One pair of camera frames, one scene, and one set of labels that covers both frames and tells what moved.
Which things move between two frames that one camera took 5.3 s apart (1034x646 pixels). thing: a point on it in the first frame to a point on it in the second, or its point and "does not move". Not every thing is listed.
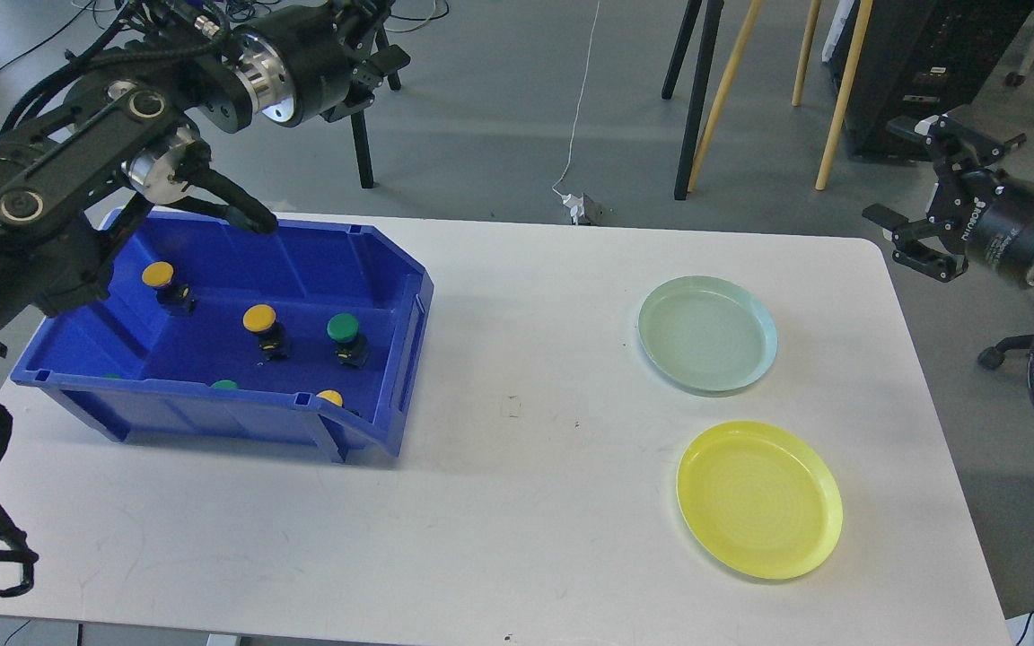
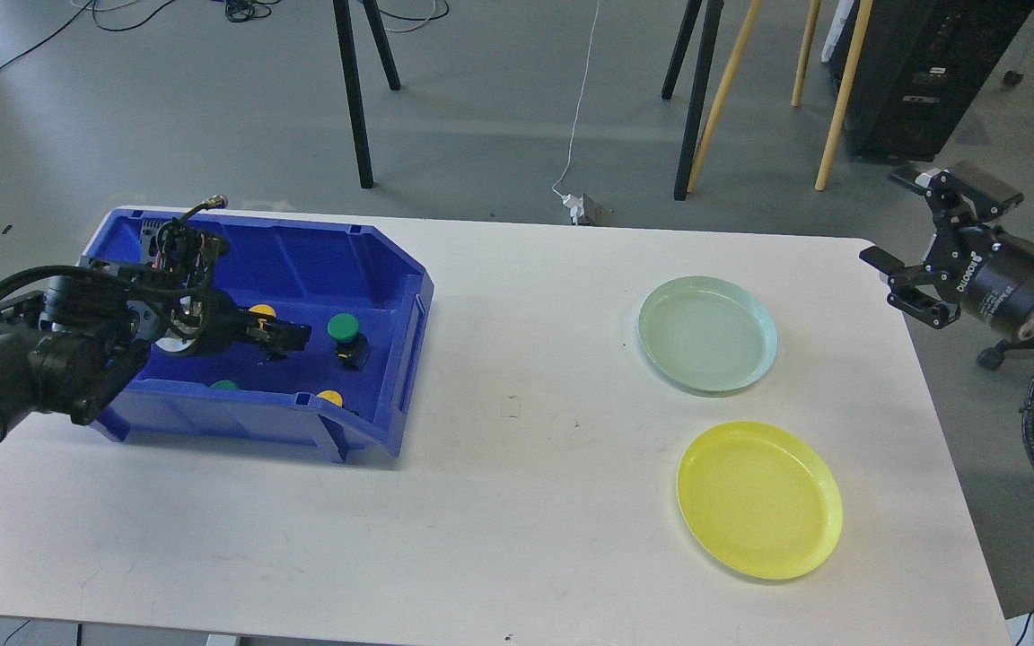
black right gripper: [1004, 222] to [1001, 278]
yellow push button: [333, 396] does not move
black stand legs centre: [698, 87] does not move
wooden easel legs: [863, 20] does not move
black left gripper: [295, 61] to [210, 321]
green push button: [350, 347] does not move
